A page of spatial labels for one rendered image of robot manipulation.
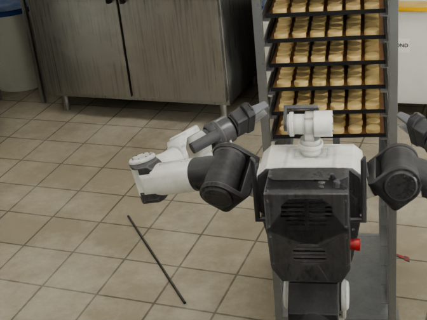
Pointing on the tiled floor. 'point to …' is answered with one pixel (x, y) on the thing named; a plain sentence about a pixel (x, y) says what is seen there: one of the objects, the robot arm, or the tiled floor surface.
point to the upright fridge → (146, 49)
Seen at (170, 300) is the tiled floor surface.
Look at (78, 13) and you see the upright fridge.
